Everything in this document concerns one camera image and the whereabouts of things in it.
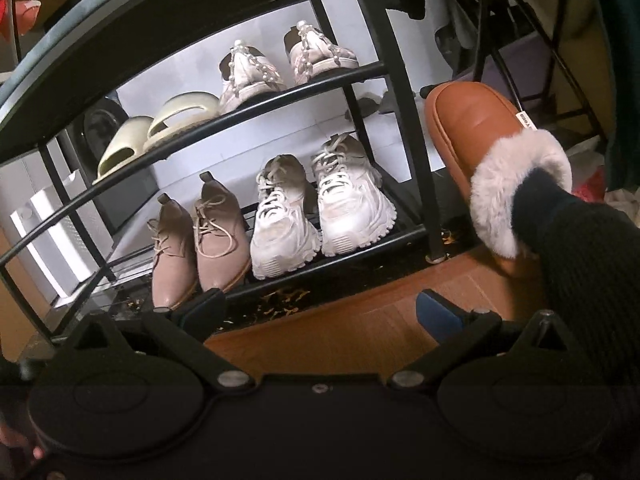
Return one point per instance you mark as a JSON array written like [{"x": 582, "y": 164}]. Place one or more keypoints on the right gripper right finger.
[{"x": 461, "y": 336}]

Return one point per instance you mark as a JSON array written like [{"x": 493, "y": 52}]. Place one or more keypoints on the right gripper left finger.
[{"x": 183, "y": 332}]

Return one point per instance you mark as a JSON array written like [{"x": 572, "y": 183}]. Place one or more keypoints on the pale green slide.
[
  {"x": 180, "y": 114},
  {"x": 126, "y": 146}
]

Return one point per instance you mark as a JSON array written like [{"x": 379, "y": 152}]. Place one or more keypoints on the embroidered pearl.
[
  {"x": 311, "y": 54},
  {"x": 246, "y": 76}
]

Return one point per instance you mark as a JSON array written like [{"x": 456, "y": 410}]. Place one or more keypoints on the pink lace-up shoe left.
[{"x": 174, "y": 272}]

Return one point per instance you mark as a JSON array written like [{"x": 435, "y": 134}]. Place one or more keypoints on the pink lace-up shoe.
[
  {"x": 174, "y": 272},
  {"x": 221, "y": 244}
]

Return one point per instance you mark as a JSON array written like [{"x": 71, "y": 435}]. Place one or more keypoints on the pink lace-up shoe right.
[{"x": 221, "y": 244}]

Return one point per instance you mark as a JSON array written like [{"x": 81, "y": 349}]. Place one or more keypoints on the white chunky sneaker left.
[{"x": 283, "y": 239}]

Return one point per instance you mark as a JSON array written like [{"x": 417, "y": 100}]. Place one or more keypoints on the white chunky sneaker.
[
  {"x": 283, "y": 239},
  {"x": 354, "y": 213}
]

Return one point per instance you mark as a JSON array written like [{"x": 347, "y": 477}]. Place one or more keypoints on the black-socked leg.
[{"x": 589, "y": 260}]

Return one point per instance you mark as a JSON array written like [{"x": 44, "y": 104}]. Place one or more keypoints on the white chunky sneaker right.
[{"x": 354, "y": 213}]

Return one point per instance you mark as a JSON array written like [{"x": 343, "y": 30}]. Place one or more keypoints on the brown fur-lined slipper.
[{"x": 489, "y": 148}]

